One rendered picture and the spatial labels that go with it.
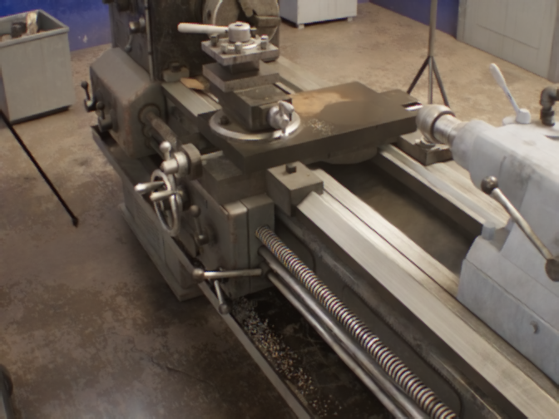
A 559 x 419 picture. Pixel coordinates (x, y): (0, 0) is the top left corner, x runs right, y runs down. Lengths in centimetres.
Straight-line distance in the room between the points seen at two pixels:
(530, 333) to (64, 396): 167
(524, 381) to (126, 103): 180
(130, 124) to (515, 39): 360
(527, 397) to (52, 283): 220
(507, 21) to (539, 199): 433
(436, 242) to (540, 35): 366
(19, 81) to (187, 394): 263
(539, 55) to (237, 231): 389
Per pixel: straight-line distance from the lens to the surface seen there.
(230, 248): 191
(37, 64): 454
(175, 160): 195
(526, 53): 555
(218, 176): 187
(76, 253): 324
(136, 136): 270
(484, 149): 146
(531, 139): 148
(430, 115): 164
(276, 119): 185
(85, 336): 277
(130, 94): 267
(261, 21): 244
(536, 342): 138
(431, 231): 195
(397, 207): 204
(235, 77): 199
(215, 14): 241
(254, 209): 188
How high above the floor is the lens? 176
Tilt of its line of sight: 31 degrees down
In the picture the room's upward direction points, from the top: 1 degrees counter-clockwise
